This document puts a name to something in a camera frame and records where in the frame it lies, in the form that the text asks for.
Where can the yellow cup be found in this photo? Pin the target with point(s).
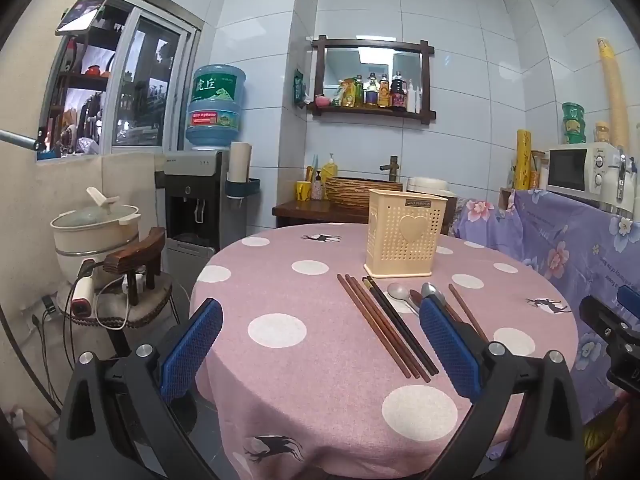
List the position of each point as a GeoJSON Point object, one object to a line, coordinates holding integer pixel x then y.
{"type": "Point", "coordinates": [303, 191]}

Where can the chrome metal fitting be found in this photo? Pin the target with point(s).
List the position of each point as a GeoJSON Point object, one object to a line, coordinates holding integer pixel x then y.
{"type": "Point", "coordinates": [622, 180]}

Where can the wooden framed mirror shelf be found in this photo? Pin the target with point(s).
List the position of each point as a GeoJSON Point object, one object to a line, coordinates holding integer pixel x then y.
{"type": "Point", "coordinates": [372, 45]}

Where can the dark sauce bottle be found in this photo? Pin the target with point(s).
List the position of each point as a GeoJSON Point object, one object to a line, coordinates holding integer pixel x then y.
{"type": "Point", "coordinates": [397, 92]}

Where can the pale grey spoon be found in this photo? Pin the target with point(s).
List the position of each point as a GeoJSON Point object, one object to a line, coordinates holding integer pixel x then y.
{"type": "Point", "coordinates": [398, 291]}

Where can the green wall hanging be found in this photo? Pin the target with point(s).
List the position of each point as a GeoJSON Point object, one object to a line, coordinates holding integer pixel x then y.
{"type": "Point", "coordinates": [299, 87]}

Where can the jar with yellow lid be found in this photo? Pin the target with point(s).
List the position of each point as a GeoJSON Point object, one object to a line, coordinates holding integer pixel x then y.
{"type": "Point", "coordinates": [602, 132]}

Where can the shiny metal spoon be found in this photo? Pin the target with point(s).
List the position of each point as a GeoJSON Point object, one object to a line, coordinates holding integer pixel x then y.
{"type": "Point", "coordinates": [430, 290]}

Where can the white and red charger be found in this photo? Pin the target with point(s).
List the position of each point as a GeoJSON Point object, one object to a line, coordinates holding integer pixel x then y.
{"type": "Point", "coordinates": [82, 300]}

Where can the blue toothbrush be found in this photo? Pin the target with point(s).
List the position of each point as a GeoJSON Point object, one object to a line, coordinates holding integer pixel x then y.
{"type": "Point", "coordinates": [310, 167]}

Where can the brown wooden chopstick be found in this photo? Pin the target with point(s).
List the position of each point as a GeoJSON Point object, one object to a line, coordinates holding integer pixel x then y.
{"type": "Point", "coordinates": [372, 325]}
{"type": "Point", "coordinates": [391, 330]}
{"type": "Point", "coordinates": [467, 312]}
{"type": "Point", "coordinates": [383, 325]}

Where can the pink spotted pump bottle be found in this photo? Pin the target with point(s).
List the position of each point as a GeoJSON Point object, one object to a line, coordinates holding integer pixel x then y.
{"type": "Point", "coordinates": [319, 189]}

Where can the woven brown washbasin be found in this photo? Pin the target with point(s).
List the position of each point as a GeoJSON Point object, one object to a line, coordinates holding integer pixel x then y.
{"type": "Point", "coordinates": [355, 192]}

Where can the beige perforated utensil holder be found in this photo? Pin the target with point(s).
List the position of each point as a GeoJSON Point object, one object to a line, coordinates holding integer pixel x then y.
{"type": "Point", "coordinates": [400, 240]}

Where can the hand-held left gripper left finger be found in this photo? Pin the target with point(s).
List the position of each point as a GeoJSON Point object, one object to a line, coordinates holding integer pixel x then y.
{"type": "Point", "coordinates": [192, 345]}

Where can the white microwave oven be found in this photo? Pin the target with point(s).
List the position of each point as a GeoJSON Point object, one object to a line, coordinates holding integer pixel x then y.
{"type": "Point", "coordinates": [567, 170]}

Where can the tall yellow roll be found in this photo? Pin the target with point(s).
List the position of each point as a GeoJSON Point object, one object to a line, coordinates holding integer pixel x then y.
{"type": "Point", "coordinates": [615, 95]}

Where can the blue water jug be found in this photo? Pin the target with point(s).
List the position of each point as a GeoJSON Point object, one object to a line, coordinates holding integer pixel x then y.
{"type": "Point", "coordinates": [216, 105]}

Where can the dark wooden chair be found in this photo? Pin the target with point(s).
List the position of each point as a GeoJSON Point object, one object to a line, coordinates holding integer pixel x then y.
{"type": "Point", "coordinates": [145, 255]}

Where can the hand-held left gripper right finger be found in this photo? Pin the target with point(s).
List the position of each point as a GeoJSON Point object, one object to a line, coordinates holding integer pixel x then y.
{"type": "Point", "coordinates": [447, 350]}

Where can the purple floral cloth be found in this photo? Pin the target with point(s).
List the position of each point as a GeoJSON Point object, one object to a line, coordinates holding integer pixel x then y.
{"type": "Point", "coordinates": [555, 240]}

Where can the metal pole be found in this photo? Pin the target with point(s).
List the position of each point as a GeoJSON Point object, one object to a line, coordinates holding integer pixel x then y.
{"type": "Point", "coordinates": [17, 140]}

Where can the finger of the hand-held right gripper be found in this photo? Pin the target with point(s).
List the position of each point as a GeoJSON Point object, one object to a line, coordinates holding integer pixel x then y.
{"type": "Point", "coordinates": [631, 301]}
{"type": "Point", "coordinates": [617, 340]}

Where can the short yellow roll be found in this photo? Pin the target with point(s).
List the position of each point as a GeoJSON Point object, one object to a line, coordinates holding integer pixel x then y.
{"type": "Point", "coordinates": [523, 157]}

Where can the stacked green cans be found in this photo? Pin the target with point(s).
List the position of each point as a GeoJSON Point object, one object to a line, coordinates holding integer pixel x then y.
{"type": "Point", "coordinates": [573, 122]}

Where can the white bottle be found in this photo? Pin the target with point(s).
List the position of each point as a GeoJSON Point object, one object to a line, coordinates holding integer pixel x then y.
{"type": "Point", "coordinates": [412, 97]}

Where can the aluminium sliding window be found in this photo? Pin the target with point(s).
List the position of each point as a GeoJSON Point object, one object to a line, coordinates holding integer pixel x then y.
{"type": "Point", "coordinates": [150, 85]}

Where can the pink polka-dot tablecloth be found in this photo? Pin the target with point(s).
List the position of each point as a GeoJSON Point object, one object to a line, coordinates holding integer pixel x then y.
{"type": "Point", "coordinates": [300, 370]}

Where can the dark wooden counter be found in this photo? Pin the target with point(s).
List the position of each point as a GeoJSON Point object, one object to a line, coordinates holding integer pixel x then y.
{"type": "Point", "coordinates": [310, 212]}

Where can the grey water dispenser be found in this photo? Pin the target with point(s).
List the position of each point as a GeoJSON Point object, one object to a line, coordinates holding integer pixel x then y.
{"type": "Point", "coordinates": [192, 195]}

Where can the yellow soap pump bottle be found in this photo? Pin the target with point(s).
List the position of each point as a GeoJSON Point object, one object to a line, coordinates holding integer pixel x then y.
{"type": "Point", "coordinates": [329, 170]}

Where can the cream cooking pot with lid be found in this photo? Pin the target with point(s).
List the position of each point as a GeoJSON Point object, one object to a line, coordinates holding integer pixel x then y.
{"type": "Point", "coordinates": [95, 240]}

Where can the stacked white bowls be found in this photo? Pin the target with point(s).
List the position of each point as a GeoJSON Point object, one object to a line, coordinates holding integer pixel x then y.
{"type": "Point", "coordinates": [430, 186]}

